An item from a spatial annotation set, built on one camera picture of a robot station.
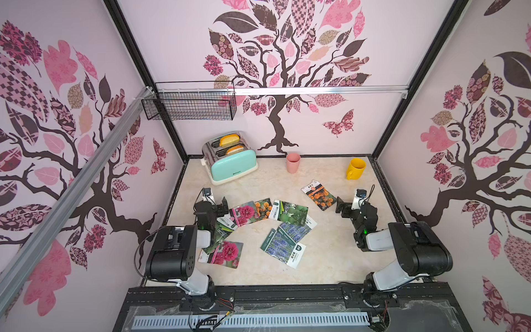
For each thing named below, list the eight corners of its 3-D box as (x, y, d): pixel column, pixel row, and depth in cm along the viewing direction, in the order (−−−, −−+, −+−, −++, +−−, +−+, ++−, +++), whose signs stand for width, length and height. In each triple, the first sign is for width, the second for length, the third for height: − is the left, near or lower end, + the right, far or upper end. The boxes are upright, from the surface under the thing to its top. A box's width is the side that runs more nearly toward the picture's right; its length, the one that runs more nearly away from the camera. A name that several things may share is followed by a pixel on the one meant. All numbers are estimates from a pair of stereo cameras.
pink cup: (286, 174, 114) (287, 163, 106) (285, 164, 119) (286, 152, 111) (299, 174, 114) (301, 162, 106) (298, 164, 119) (299, 152, 111)
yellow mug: (346, 182, 111) (351, 171, 104) (342, 168, 117) (346, 158, 110) (363, 182, 111) (369, 171, 104) (358, 168, 117) (363, 158, 110)
